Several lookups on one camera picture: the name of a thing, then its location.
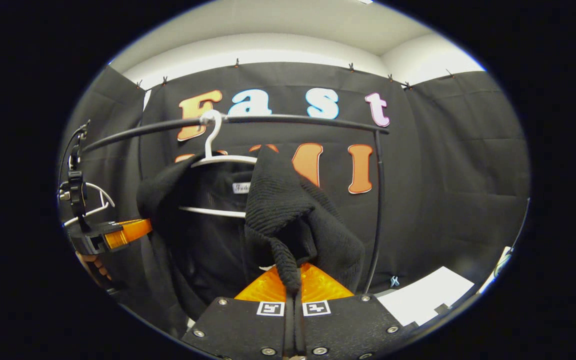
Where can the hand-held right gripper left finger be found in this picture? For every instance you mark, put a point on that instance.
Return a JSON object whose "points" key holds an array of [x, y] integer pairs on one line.
{"points": [[238, 327]]}

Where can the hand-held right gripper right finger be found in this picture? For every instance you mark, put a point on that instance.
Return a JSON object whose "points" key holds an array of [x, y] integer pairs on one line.
{"points": [[343, 327]]}

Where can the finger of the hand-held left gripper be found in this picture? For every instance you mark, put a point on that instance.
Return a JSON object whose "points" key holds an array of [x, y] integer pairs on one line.
{"points": [[128, 232]]}

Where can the black knit cardigan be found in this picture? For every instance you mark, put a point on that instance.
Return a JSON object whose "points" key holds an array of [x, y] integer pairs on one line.
{"points": [[278, 200]]}

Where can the white clothes hanger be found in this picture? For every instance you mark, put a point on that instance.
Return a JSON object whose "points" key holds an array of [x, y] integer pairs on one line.
{"points": [[211, 140], [103, 192]]}

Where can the black clothes rack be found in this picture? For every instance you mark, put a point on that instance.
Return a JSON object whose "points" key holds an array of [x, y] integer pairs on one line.
{"points": [[293, 119]]}

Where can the small blue tie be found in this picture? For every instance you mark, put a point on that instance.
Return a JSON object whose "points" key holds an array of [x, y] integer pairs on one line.
{"points": [[394, 281]]}

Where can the white flat board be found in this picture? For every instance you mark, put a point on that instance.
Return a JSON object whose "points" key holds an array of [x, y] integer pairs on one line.
{"points": [[428, 297]]}

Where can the black backdrop cloth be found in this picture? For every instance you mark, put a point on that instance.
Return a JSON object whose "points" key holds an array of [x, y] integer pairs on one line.
{"points": [[458, 165]]}

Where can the row of black cloth clips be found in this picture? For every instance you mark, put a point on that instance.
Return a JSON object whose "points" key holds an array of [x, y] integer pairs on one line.
{"points": [[236, 63]]}

